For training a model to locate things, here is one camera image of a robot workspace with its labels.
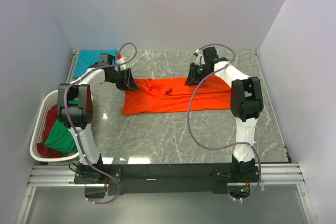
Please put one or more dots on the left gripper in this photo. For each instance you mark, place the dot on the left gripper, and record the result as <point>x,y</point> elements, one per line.
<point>128,84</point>

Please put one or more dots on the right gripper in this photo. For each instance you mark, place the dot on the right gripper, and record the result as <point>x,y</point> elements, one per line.
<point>192,78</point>

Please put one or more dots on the orange t-shirt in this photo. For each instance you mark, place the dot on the orange t-shirt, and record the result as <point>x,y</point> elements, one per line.
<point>172,95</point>

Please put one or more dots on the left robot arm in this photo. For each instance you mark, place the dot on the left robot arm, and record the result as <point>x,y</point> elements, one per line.
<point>75,106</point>

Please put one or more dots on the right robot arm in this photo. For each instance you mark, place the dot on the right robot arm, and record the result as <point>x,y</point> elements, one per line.
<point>246,104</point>

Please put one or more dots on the folded teal t-shirt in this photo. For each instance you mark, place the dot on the folded teal t-shirt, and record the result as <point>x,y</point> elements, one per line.
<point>89,57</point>

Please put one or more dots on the dark red t-shirt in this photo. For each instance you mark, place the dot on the dark red t-shirt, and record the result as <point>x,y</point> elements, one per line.
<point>50,120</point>

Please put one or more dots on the green t-shirt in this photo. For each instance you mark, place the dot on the green t-shirt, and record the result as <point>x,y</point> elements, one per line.
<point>60,139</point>

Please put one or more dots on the black base beam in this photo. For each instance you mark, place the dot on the black base beam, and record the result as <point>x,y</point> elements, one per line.
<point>118,181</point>

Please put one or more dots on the white laundry basket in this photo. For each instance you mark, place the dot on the white laundry basket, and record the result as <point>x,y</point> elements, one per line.
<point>37,137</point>

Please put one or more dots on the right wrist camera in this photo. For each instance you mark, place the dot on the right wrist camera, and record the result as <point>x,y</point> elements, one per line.
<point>199,57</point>

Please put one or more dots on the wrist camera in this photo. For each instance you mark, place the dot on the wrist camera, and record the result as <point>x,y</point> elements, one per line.
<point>199,57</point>
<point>120,61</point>

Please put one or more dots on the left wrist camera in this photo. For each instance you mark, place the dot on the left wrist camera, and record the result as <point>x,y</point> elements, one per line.
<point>120,61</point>

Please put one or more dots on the aluminium frame rail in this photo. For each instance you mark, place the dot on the aluminium frame rail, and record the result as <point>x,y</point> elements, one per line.
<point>272,174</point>

